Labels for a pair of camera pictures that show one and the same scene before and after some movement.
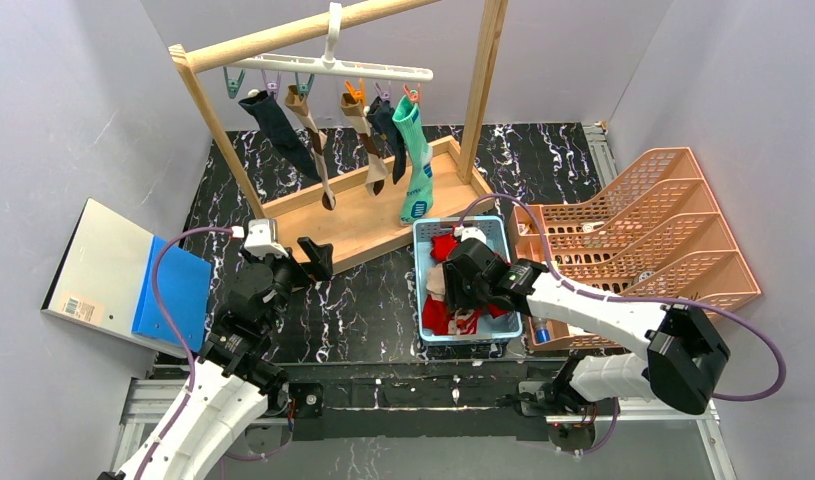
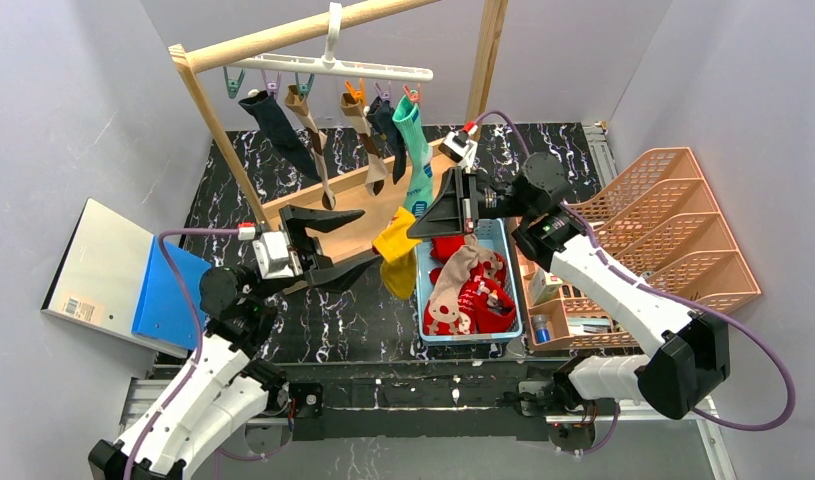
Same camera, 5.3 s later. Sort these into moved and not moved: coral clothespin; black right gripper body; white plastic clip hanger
Moved: black right gripper body
Not moved: coral clothespin; white plastic clip hanger
